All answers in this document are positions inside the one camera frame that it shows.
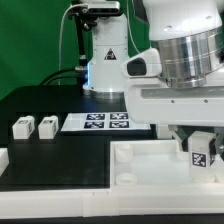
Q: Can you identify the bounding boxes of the black cables at base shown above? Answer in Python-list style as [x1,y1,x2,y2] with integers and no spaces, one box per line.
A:
[39,67,88,86]

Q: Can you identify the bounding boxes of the white tag marker plate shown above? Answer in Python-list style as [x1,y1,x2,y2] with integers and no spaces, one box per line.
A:
[62,112,150,132]

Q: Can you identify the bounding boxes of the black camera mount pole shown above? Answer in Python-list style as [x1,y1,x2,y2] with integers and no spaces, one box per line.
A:
[69,0,97,86]

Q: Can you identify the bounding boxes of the white block left edge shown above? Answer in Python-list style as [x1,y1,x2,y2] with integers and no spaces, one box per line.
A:
[0,148,9,176]

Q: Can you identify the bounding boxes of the white square tabletop tray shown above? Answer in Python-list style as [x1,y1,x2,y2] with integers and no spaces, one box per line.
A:
[110,140,224,194]

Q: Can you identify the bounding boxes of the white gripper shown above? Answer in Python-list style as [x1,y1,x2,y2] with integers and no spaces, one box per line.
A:
[121,48,224,152]

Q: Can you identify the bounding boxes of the white cable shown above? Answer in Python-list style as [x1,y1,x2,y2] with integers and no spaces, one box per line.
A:
[57,3,84,86]

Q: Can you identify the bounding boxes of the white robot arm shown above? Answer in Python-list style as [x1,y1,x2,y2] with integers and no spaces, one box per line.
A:
[84,0,224,154]

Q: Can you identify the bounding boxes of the grey camera on mount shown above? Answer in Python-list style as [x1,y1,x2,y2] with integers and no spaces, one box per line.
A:
[82,0,121,16]

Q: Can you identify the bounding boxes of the white L-shaped obstacle fence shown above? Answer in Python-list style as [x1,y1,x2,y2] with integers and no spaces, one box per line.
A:
[0,186,224,219]

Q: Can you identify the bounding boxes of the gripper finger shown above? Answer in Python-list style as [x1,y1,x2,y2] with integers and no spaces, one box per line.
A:
[214,127,224,155]

